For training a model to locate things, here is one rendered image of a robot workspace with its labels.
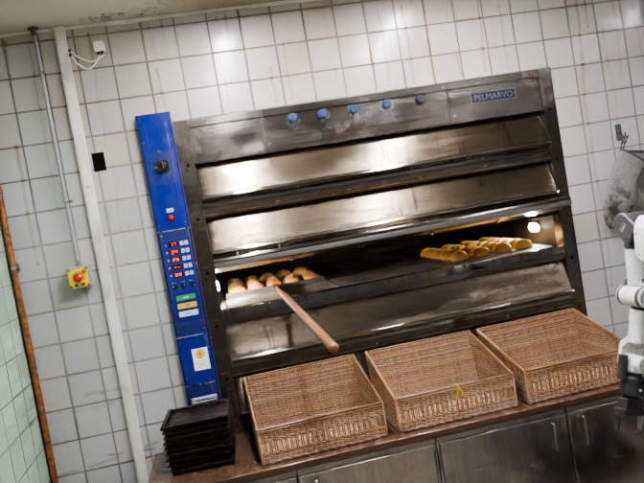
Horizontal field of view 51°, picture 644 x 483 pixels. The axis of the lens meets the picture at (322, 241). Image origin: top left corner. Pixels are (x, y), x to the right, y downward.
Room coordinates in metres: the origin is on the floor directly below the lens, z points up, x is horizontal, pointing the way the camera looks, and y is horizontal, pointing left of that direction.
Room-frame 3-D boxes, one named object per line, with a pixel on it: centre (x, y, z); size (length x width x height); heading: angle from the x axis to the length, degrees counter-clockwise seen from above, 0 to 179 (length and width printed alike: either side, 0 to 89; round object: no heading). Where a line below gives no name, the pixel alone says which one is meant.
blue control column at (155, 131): (4.10, 0.83, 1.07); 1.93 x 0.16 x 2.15; 9
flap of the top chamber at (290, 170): (3.35, -0.35, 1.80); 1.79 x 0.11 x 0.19; 99
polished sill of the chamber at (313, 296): (3.37, -0.35, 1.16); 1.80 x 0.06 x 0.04; 99
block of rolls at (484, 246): (3.87, -0.86, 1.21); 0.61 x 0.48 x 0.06; 9
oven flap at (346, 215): (3.35, -0.35, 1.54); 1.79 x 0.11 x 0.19; 99
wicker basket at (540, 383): (3.18, -1.00, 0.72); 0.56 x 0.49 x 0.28; 100
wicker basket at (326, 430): (2.99, 0.17, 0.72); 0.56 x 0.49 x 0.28; 100
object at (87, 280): (3.07, 1.12, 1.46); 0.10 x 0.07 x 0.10; 99
